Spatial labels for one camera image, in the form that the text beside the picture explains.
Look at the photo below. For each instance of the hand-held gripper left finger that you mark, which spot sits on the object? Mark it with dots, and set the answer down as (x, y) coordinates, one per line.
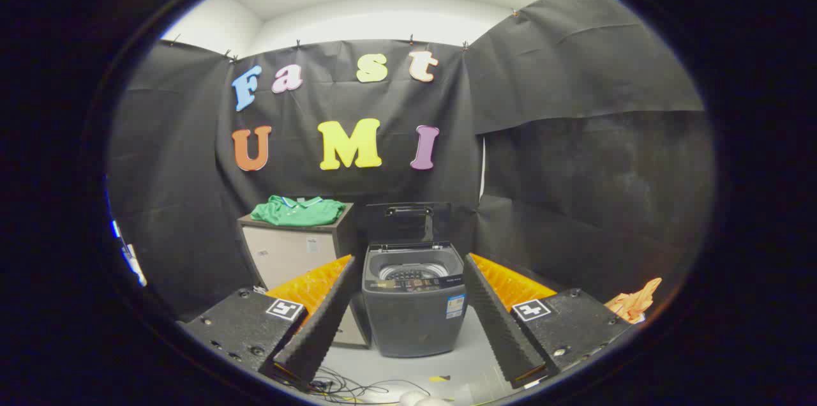
(322, 323)

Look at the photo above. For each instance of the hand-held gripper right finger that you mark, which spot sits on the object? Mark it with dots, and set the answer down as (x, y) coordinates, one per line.
(498, 323)

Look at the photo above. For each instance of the grey top-load washing machine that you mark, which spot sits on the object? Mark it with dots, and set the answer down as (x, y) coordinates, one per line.
(412, 320)

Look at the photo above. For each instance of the green polo shirt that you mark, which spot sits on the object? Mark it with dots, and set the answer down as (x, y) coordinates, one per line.
(297, 212)

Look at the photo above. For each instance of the crumpled orange cloth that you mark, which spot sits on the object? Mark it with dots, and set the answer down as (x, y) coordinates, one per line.
(632, 305)

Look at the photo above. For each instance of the beige cabinet with dark top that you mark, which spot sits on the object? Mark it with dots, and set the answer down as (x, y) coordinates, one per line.
(287, 253)

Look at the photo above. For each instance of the yellow black tape piece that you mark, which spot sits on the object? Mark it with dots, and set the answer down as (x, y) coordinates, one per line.
(439, 378)

